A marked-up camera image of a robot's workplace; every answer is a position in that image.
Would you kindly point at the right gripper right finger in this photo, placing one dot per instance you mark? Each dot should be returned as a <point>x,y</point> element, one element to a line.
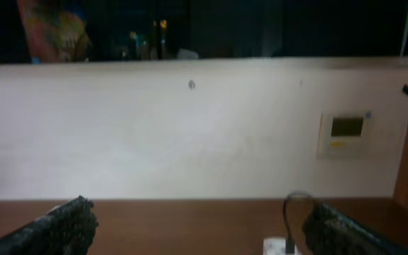
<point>330,232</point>

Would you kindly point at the white wall control panel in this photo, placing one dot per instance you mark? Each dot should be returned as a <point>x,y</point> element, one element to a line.
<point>344,135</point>

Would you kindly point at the white USB charger plug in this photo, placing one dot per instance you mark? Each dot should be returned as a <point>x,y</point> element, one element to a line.
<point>277,246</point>

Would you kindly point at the colourful object behind window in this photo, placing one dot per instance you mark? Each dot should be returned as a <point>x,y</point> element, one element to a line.
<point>55,30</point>

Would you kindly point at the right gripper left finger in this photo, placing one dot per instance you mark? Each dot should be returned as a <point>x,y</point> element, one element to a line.
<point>67,229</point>

